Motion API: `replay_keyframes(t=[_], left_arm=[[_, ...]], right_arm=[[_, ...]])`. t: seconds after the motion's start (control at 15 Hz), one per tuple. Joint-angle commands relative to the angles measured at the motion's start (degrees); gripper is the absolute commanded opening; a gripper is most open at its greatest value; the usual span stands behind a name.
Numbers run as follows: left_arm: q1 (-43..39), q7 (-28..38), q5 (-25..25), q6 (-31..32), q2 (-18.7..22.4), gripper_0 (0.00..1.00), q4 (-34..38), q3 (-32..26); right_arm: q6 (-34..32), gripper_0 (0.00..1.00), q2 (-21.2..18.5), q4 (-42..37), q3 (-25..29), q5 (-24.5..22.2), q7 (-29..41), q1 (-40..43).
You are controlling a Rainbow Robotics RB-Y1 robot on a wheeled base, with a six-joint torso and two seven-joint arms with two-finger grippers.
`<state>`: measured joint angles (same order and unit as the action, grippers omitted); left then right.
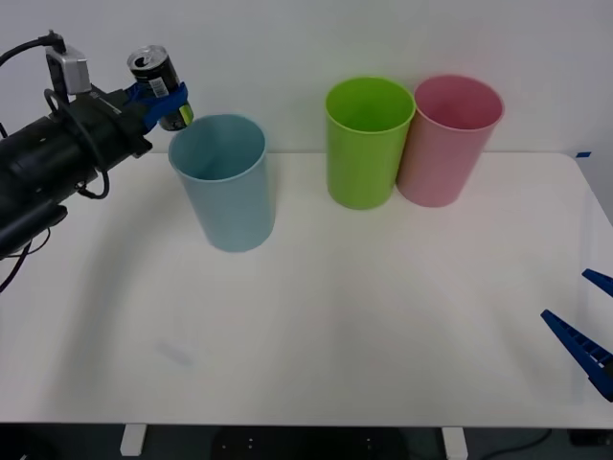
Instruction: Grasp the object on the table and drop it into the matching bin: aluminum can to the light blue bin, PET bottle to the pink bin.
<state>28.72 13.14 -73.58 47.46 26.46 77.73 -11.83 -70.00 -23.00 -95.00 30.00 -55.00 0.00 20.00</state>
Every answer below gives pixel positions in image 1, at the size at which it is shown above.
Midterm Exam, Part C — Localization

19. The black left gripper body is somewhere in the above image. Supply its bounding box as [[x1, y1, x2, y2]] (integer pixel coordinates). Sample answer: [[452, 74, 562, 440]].
[[65, 83, 155, 171]]

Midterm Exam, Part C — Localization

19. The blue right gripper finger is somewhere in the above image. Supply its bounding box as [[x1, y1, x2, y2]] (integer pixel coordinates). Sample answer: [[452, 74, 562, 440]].
[[581, 268, 613, 298], [540, 309, 613, 403]]

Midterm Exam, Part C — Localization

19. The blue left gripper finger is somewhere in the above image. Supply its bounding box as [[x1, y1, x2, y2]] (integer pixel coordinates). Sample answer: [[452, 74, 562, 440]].
[[142, 81, 190, 131], [124, 81, 150, 108]]

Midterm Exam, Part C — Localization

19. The black drink can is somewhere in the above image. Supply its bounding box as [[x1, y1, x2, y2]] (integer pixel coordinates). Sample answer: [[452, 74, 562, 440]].
[[126, 44, 195, 133]]

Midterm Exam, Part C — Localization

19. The pale blue plastic bin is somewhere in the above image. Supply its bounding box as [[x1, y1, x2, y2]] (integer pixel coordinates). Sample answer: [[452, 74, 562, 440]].
[[168, 113, 277, 254]]

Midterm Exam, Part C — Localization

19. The white table leg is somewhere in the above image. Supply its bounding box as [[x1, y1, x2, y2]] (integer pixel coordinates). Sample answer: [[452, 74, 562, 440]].
[[119, 424, 148, 457], [441, 425, 468, 459]]

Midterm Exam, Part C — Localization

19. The pink plastic bin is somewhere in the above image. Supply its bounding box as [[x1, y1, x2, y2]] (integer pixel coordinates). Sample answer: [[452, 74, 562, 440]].
[[395, 74, 506, 209]]

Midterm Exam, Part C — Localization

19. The green plastic bin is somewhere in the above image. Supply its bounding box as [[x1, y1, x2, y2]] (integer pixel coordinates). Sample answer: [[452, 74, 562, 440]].
[[325, 77, 417, 211]]

